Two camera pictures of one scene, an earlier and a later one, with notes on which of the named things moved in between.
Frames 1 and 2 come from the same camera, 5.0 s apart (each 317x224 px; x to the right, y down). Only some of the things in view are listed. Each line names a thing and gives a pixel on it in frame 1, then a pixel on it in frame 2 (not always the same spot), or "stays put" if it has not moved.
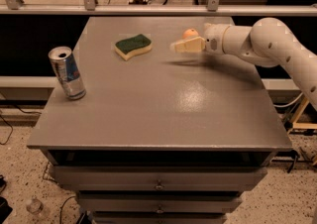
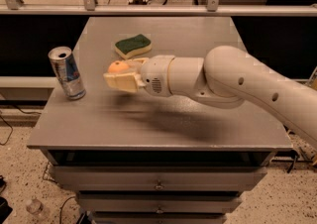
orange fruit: x=190 y=33 to x=118 y=66
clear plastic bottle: x=36 y=206 stays put
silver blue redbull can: x=64 y=64 stays put
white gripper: x=214 y=39 to x=155 y=75
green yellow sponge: x=127 y=48 stays put
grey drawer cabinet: x=159 y=137 stays put
